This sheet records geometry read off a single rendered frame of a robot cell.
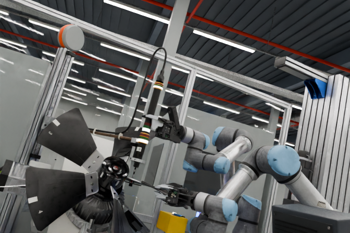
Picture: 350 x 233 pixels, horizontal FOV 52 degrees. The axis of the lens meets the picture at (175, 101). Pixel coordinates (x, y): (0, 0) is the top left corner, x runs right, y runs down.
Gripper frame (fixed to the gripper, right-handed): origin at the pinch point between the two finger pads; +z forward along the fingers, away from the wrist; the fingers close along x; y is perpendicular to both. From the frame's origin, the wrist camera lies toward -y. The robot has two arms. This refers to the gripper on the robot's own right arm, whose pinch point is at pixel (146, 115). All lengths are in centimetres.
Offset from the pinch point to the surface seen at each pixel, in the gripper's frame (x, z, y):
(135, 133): 16.2, -4.7, 7.0
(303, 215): -76, -18, 26
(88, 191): -0.7, 15.7, 37.5
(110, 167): -3.5, 10.9, 26.3
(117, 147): 14.9, 2.5, 16.4
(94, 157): 6.3, 15.0, 23.7
